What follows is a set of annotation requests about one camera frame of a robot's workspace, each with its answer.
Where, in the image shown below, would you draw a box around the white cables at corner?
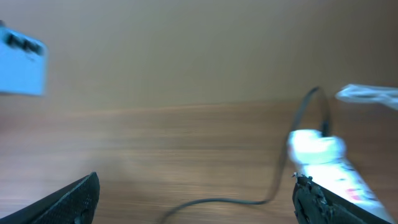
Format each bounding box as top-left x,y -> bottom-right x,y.
335,83 -> 398,111

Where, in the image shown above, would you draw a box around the black USB charging cable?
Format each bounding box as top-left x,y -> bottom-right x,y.
155,86 -> 332,224

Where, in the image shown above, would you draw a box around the smartphone with cyan screen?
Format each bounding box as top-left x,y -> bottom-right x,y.
1,24 -> 48,96

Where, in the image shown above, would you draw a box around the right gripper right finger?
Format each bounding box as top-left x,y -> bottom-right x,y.
292,174 -> 391,224

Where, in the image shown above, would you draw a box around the white power strip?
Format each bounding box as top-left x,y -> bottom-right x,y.
287,129 -> 395,223

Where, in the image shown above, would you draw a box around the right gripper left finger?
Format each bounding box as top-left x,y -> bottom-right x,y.
1,172 -> 100,224

